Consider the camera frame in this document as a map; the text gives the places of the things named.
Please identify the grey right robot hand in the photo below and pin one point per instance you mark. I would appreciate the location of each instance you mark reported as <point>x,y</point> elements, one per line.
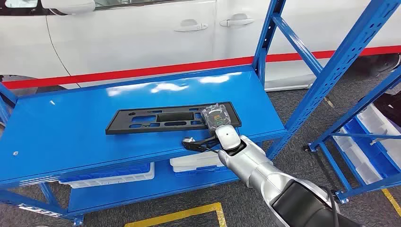
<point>216,116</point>

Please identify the black plastic panel part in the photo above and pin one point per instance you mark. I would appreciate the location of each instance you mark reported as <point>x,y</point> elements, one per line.
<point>125,125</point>

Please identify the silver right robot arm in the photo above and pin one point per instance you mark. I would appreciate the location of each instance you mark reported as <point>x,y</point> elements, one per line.
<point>269,175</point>

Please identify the blue metal shelf rack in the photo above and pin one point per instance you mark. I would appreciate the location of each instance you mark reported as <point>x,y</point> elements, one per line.
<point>78,125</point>
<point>369,187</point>

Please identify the white plastic bin stack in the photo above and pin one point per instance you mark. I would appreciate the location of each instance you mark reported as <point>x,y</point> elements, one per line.
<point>197,163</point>

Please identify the yellow floor tape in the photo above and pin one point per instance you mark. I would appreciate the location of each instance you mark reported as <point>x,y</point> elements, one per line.
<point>391,200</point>
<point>175,215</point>

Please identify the white car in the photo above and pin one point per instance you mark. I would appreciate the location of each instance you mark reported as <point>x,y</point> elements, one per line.
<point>125,47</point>

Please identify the blue and white plastic bin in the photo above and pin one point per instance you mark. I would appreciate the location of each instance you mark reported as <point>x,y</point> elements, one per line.
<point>109,177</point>

